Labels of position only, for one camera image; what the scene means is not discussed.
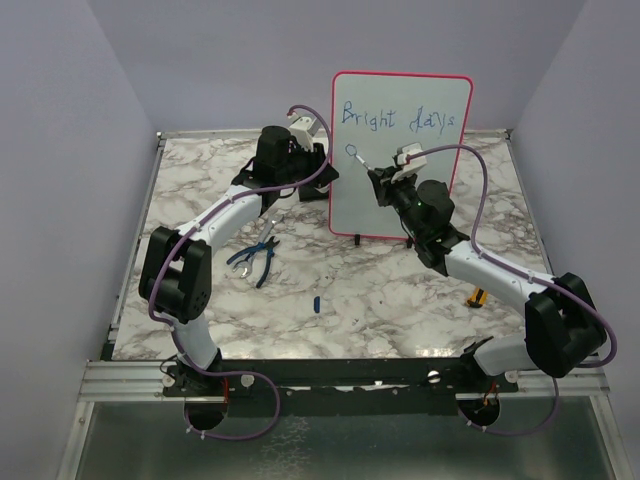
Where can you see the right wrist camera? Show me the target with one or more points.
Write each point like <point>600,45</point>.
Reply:
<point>407,162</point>

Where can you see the yellow utility knife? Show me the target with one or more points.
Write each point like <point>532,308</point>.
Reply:
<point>477,299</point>

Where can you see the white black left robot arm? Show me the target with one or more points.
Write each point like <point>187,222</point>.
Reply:
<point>176,278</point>

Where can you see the blue white whiteboard marker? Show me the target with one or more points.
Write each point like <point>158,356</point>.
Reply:
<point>363,162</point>

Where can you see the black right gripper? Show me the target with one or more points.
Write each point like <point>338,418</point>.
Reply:
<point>384,185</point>

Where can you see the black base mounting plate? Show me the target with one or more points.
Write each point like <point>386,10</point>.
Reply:
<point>335,387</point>

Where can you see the aluminium table frame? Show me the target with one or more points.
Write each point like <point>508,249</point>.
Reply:
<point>377,302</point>

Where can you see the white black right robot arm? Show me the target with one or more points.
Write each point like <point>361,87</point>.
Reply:
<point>560,328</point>

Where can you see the silver open-end wrench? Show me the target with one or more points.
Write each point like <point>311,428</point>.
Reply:
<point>244,259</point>

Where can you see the pink framed whiteboard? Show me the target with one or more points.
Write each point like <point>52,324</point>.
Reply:
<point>375,113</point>

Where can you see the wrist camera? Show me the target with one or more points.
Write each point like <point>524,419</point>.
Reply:
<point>304,129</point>
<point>407,162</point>

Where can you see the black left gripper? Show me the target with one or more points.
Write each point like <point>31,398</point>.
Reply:
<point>316,159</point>

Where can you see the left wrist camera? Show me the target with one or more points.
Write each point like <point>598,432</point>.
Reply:
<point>304,129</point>

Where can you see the black flat box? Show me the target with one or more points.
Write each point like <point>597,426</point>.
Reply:
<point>308,193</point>

